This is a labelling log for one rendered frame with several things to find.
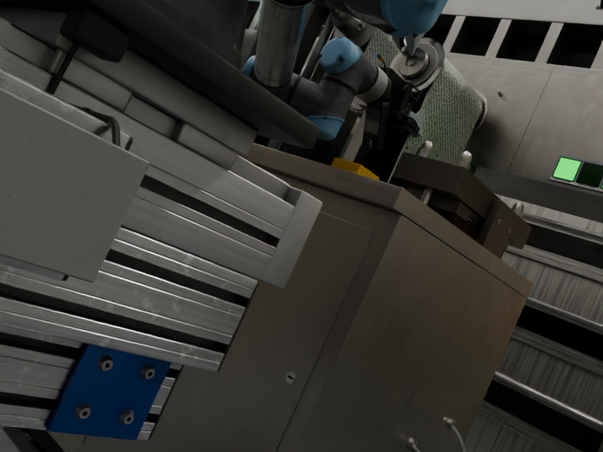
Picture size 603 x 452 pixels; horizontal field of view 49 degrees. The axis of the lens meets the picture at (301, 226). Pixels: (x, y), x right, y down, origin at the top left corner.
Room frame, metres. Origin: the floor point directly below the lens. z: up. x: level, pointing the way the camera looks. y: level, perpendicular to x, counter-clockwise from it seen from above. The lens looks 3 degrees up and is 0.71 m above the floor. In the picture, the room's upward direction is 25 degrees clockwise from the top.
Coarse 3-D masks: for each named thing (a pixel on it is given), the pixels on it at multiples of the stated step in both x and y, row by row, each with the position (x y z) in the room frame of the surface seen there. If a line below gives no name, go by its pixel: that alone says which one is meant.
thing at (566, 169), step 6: (564, 162) 1.58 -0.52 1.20; (570, 162) 1.57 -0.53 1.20; (576, 162) 1.56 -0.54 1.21; (558, 168) 1.58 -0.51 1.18; (564, 168) 1.57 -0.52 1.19; (570, 168) 1.56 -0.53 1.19; (576, 168) 1.55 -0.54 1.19; (558, 174) 1.58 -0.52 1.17; (564, 174) 1.57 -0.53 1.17; (570, 174) 1.56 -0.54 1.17
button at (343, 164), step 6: (336, 162) 1.24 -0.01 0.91; (342, 162) 1.24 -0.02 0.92; (348, 162) 1.23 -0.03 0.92; (342, 168) 1.23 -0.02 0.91; (348, 168) 1.22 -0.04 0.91; (354, 168) 1.21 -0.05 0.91; (360, 168) 1.21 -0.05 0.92; (360, 174) 1.21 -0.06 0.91; (366, 174) 1.22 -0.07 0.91; (372, 174) 1.24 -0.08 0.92
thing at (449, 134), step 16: (432, 96) 1.51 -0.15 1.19; (432, 112) 1.53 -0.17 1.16; (448, 112) 1.57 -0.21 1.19; (432, 128) 1.55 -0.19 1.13; (448, 128) 1.59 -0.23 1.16; (464, 128) 1.64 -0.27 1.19; (416, 144) 1.53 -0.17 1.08; (448, 144) 1.61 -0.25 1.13; (464, 144) 1.66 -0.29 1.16; (448, 160) 1.63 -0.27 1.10
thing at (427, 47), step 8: (424, 48) 1.52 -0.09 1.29; (432, 48) 1.51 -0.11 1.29; (400, 56) 1.56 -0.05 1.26; (432, 56) 1.50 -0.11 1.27; (432, 64) 1.50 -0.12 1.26; (424, 72) 1.50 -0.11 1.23; (432, 72) 1.49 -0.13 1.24; (408, 80) 1.53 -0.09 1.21; (416, 80) 1.51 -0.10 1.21; (424, 80) 1.50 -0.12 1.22; (424, 96) 1.55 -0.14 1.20
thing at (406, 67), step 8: (416, 48) 1.52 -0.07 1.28; (416, 56) 1.52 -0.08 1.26; (424, 56) 1.50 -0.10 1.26; (400, 64) 1.54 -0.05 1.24; (408, 64) 1.52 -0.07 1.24; (416, 64) 1.51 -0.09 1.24; (424, 64) 1.49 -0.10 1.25; (400, 72) 1.53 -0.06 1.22; (408, 72) 1.51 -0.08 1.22; (416, 72) 1.50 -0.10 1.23
